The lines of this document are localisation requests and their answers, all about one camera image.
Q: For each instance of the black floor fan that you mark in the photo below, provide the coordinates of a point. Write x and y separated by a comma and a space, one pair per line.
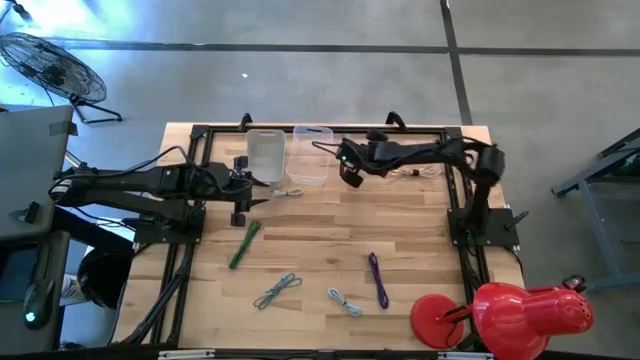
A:
52, 70

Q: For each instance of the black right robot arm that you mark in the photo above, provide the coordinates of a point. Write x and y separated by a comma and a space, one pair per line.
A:
425, 152

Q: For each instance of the grey metal cart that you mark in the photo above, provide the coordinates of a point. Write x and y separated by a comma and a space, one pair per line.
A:
595, 215

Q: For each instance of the black round stool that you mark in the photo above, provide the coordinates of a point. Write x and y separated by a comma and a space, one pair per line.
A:
102, 277

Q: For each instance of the black stand leg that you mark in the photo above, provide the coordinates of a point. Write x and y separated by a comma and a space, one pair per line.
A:
21, 11

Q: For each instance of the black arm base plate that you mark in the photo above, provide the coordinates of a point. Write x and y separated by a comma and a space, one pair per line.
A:
150, 234
500, 227

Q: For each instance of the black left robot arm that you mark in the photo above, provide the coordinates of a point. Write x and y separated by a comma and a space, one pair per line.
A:
150, 180

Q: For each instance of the black tape strip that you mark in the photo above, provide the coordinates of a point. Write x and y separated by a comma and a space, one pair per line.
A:
62, 128

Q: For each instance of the black computer mouse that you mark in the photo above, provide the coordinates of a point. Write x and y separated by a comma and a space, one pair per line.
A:
37, 305

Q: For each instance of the dark grey desk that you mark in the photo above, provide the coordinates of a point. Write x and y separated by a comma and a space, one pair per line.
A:
12, 330

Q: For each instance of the white plastic bin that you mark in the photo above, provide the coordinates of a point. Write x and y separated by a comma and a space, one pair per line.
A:
265, 155

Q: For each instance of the white blue-printed item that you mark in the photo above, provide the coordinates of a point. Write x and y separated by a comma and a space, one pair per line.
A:
72, 289

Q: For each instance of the black aluminium table frame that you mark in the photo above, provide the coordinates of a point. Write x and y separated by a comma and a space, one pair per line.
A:
230, 130

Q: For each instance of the white bracket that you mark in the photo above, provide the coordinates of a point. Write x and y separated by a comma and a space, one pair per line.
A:
465, 355
187, 354

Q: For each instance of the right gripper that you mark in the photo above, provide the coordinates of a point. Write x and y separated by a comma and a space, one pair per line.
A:
360, 152

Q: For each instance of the red desk lamp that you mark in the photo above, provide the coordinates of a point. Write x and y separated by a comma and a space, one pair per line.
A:
515, 320

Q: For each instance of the clear plastic bin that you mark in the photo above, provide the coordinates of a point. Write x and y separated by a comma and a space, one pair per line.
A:
307, 167

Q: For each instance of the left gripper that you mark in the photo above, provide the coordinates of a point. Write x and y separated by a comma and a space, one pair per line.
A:
239, 192

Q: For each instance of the small black clip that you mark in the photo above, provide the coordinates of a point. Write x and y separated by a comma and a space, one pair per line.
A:
31, 212

